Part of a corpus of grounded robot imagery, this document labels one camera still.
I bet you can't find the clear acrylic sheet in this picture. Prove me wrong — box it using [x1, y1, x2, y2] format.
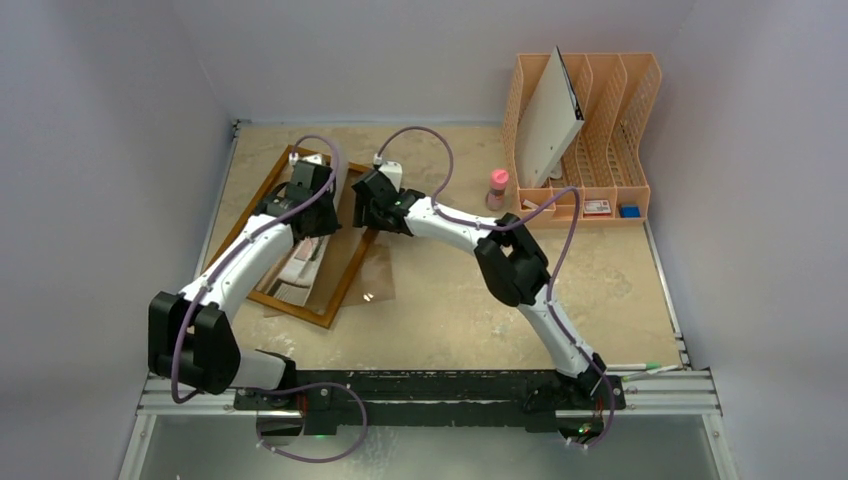
[308, 236, 395, 314]

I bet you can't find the wooden picture frame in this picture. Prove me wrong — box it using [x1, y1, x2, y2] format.
[247, 163, 377, 328]

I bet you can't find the plant photo print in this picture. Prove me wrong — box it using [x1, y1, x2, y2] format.
[255, 236, 329, 306]

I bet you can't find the brown backing board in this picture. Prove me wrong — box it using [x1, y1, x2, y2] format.
[262, 302, 298, 318]

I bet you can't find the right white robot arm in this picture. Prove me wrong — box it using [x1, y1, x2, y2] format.
[353, 169, 615, 407]

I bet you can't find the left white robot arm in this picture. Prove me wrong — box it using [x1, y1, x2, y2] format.
[148, 156, 348, 409]

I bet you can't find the pink capped bottle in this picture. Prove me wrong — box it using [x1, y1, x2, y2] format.
[485, 169, 510, 211]

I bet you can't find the white board in organizer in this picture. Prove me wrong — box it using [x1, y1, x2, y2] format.
[515, 47, 584, 188]

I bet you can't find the red white small box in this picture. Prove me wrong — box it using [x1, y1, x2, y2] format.
[582, 199, 613, 218]

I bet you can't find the orange file organizer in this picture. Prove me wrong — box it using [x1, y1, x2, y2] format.
[507, 52, 662, 227]

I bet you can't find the blue small box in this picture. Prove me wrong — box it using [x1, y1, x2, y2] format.
[618, 204, 642, 219]

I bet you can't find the green tipped pen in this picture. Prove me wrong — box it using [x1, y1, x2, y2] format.
[607, 362, 662, 371]

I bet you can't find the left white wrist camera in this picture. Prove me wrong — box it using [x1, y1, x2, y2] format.
[288, 152, 331, 167]

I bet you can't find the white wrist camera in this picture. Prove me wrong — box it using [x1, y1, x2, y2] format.
[288, 152, 331, 167]
[372, 153, 403, 190]

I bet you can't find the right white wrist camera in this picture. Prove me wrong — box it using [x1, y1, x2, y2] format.
[372, 153, 403, 190]

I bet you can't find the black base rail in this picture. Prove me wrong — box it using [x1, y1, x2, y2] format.
[234, 369, 626, 441]

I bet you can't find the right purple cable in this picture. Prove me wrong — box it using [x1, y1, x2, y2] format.
[374, 127, 619, 452]

